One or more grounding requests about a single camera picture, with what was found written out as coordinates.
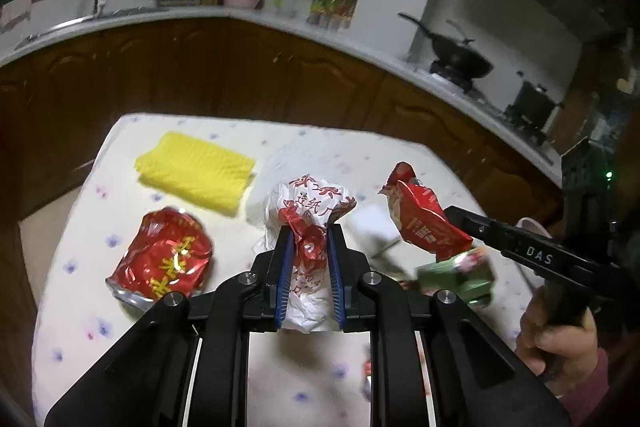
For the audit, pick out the white cup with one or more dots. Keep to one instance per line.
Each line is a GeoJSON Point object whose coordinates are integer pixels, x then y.
{"type": "Point", "coordinates": [285, 4]}

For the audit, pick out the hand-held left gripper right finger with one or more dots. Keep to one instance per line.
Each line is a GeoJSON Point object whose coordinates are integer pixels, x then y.
{"type": "Point", "coordinates": [336, 282]}

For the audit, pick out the black wok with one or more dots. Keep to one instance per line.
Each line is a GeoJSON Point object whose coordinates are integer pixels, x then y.
{"type": "Point", "coordinates": [462, 57]}

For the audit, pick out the gas stove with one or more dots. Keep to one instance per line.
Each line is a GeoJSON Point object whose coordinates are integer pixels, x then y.
{"type": "Point", "coordinates": [465, 82]}

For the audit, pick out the yellow foam net sleeve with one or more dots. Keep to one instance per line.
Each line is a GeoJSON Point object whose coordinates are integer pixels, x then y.
{"type": "Point", "coordinates": [195, 172]}

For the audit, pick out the cluster of seasoning bottles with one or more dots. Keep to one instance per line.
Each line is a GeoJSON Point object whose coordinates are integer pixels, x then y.
{"type": "Point", "coordinates": [330, 9]}

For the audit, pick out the person's right forearm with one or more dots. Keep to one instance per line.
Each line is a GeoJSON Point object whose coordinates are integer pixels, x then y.
{"type": "Point", "coordinates": [590, 392]}

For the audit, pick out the black lidded pot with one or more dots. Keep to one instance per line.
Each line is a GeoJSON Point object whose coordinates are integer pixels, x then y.
{"type": "Point", "coordinates": [535, 107]}

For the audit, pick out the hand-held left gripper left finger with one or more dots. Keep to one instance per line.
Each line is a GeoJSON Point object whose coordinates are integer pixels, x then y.
{"type": "Point", "coordinates": [285, 279]}

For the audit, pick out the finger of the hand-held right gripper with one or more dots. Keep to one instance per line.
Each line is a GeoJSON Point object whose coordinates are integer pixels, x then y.
{"type": "Point", "coordinates": [520, 247]}

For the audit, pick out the pale dish rag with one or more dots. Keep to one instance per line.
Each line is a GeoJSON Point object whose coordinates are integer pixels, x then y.
{"type": "Point", "coordinates": [15, 14]}

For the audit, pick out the white floral blanket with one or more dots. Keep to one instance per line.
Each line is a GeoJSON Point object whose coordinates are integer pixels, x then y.
{"type": "Point", "coordinates": [85, 307]}

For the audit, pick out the brown wooden lower cabinets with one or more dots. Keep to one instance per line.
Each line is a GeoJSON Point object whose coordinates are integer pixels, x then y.
{"type": "Point", "coordinates": [200, 72]}

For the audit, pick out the white paper wrapper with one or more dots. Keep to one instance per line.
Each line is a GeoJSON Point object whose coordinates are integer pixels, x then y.
{"type": "Point", "coordinates": [305, 207]}

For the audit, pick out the pink round waste bin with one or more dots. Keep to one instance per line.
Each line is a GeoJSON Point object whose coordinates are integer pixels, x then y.
{"type": "Point", "coordinates": [533, 225]}

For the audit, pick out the person's right hand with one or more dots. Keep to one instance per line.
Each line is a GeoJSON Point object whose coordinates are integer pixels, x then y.
{"type": "Point", "coordinates": [555, 347]}

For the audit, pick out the crushed red foil bag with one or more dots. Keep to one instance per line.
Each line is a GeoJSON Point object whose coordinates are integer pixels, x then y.
{"type": "Point", "coordinates": [160, 257]}

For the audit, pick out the red snack packet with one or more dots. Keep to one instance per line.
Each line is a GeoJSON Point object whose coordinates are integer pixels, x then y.
{"type": "Point", "coordinates": [425, 217]}

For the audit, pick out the white kitchen countertop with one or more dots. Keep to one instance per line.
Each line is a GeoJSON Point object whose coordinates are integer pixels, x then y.
{"type": "Point", "coordinates": [310, 38]}

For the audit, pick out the green snack packet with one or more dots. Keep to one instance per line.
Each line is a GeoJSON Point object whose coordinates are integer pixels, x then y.
{"type": "Point", "coordinates": [460, 279]}

